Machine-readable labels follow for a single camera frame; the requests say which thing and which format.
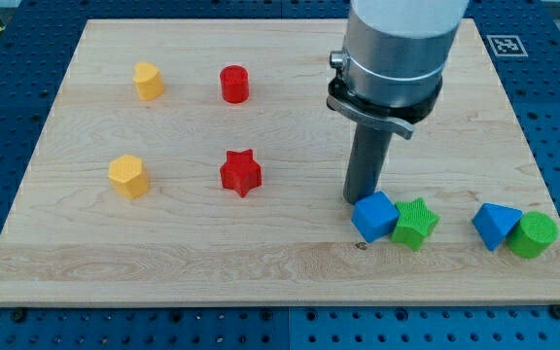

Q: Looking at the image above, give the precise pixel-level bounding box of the red star block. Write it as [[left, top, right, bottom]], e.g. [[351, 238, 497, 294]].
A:
[[220, 149, 263, 197]]

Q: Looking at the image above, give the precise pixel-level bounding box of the blue triangular prism block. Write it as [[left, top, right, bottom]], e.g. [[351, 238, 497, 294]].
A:
[[472, 202, 523, 251]]

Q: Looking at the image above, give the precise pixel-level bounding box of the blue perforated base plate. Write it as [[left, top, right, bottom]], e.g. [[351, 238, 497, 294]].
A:
[[0, 0, 560, 349]]

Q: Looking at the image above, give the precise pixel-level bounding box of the yellow hexagon block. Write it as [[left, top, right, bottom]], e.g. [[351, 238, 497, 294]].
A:
[[108, 155, 150, 199]]

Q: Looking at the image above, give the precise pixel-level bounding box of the white fiducial marker tag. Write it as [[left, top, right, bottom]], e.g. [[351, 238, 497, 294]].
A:
[[486, 35, 528, 57]]

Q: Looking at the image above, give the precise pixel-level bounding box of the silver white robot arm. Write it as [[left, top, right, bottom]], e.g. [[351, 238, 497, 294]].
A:
[[327, 0, 469, 139]]

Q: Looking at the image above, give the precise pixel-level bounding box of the yellow heart block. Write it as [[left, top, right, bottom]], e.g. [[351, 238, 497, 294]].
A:
[[133, 62, 165, 101]]

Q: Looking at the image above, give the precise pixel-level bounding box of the light wooden board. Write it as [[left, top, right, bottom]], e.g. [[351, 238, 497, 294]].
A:
[[0, 19, 560, 308]]

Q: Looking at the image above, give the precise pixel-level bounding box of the green cylinder block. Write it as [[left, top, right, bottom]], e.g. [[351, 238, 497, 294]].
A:
[[507, 211, 559, 259]]

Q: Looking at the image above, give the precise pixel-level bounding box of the green star block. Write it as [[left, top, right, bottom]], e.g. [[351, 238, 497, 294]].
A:
[[390, 197, 440, 252]]

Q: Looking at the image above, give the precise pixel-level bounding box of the red cylinder block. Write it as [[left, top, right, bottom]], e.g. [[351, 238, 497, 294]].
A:
[[220, 65, 250, 104]]

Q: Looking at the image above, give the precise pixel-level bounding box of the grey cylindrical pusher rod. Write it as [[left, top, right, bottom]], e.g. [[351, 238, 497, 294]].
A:
[[343, 124, 392, 204]]

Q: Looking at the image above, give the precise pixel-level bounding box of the blue cube block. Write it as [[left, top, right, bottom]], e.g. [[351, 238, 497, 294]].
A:
[[351, 192, 400, 243]]

